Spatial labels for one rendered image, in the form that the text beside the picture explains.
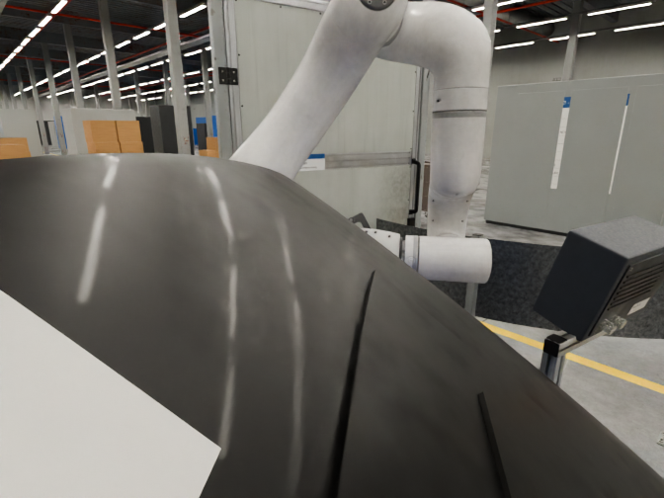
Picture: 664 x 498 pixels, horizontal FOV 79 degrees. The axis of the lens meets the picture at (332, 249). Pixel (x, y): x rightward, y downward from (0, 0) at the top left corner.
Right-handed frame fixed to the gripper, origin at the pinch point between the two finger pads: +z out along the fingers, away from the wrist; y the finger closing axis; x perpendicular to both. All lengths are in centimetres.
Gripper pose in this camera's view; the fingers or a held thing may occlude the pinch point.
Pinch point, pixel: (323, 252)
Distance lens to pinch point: 81.1
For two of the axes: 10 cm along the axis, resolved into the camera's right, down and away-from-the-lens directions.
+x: -1.5, -2.5, -9.6
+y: 0.9, -9.7, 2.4
